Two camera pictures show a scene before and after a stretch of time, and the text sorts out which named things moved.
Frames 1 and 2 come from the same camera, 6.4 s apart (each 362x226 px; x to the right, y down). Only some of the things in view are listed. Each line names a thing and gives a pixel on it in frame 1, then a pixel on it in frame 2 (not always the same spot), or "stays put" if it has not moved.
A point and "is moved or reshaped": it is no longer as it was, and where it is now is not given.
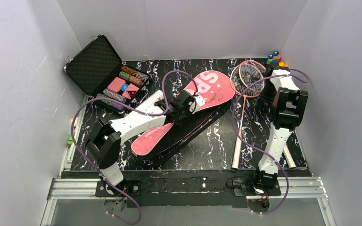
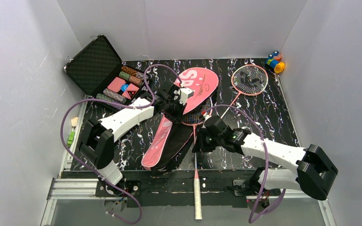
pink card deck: [116, 84] stays put
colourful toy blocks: [275, 57] stays put
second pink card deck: [130, 91] stays put
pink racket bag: [218, 90] is moved or reshaped
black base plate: [190, 188] stays put
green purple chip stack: [113, 104] stays put
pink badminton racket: [245, 80] → [192, 118]
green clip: [69, 141] stays put
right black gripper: [270, 79] → [201, 143]
